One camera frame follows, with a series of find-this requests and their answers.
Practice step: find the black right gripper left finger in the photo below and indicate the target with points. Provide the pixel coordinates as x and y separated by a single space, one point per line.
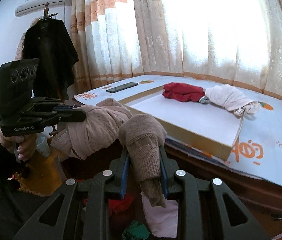
79 210

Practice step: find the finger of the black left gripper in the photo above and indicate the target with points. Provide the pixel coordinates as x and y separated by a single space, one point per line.
64 107
71 115

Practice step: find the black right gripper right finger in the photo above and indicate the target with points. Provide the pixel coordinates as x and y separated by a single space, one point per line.
207 209

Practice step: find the beige dotted underwear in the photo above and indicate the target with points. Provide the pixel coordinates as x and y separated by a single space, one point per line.
99 130

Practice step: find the bright red underwear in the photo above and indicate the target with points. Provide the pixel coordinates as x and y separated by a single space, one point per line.
121 212

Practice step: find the tan knitted underwear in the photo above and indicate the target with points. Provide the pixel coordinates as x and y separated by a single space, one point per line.
143 135

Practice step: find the dark red underwear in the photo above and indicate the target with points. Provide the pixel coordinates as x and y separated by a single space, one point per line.
182 92

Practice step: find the pale pink underwear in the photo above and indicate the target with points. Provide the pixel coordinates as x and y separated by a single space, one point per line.
231 99

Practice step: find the light pink folded underwear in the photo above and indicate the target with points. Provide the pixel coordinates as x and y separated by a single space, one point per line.
162 221

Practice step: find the green underwear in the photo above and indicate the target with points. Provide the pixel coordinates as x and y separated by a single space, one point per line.
135 231

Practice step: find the person's left hand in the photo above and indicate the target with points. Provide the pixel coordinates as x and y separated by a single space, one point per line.
23 147

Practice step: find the black smartphone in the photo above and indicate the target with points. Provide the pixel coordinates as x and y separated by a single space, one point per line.
122 87

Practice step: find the black hanging coat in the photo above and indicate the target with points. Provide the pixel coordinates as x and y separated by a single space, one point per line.
49 41

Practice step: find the white cloth with orange print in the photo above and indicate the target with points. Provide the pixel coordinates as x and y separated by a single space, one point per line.
147 82

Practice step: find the wooden coat rack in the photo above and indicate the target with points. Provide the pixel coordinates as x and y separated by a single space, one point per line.
46 13

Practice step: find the cream and orange curtain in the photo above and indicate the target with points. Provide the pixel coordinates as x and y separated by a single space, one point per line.
236 42

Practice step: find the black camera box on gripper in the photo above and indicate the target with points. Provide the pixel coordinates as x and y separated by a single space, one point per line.
16 85

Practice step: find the white wall air conditioner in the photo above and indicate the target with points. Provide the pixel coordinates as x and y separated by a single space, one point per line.
27 6

